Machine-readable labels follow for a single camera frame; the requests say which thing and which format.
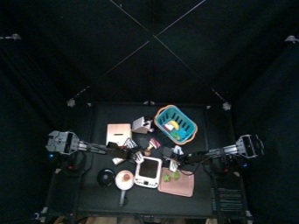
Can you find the black toy spatula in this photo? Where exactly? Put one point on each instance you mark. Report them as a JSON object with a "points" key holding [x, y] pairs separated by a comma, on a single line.
{"points": [[142, 142]]}

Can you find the white toy frying pan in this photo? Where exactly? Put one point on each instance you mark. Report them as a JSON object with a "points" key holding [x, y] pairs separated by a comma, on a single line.
{"points": [[124, 182]]}

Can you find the red and white toy food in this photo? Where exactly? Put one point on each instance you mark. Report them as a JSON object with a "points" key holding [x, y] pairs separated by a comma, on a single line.
{"points": [[168, 127]]}

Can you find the grey toy knife block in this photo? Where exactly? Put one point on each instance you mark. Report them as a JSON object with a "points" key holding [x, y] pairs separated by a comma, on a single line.
{"points": [[140, 125]]}

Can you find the metal frame corner bracket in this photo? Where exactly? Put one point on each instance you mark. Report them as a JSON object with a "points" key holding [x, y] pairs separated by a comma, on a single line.
{"points": [[70, 102], [291, 38], [14, 36]]}

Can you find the small wooden toy piece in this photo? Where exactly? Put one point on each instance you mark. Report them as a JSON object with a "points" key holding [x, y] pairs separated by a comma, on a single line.
{"points": [[148, 151]]}

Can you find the green toy vegetable slice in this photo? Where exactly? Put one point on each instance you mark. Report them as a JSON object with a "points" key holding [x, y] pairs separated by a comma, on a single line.
{"points": [[165, 178], [176, 175]]}

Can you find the white eggshell half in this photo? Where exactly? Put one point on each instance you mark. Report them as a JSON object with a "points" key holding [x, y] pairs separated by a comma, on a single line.
{"points": [[117, 160]]}

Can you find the teal basket with orange rim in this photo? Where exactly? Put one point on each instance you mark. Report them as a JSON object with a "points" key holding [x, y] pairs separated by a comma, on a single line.
{"points": [[188, 131]]}

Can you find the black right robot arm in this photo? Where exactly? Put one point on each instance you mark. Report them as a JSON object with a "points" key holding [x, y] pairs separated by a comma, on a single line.
{"points": [[226, 150]]}

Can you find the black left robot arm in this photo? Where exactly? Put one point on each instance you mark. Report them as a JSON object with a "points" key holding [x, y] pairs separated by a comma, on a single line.
{"points": [[90, 148]]}

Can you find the yellow toy banana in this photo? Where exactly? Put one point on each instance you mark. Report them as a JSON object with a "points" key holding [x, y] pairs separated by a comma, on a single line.
{"points": [[173, 124]]}

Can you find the red and white striped toy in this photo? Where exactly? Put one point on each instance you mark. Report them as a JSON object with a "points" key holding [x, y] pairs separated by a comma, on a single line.
{"points": [[154, 143]]}

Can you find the pink cutting board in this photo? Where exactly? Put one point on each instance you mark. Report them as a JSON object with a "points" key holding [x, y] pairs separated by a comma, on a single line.
{"points": [[178, 185]]}

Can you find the white toy kitchen scale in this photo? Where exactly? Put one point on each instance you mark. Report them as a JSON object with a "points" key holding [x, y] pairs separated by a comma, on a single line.
{"points": [[148, 172]]}

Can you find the copper pink box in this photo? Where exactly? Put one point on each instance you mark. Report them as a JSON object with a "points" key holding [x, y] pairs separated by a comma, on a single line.
{"points": [[117, 131]]}

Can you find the small black toy piece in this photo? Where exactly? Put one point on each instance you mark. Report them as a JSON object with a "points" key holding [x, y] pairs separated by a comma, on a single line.
{"points": [[166, 152]]}

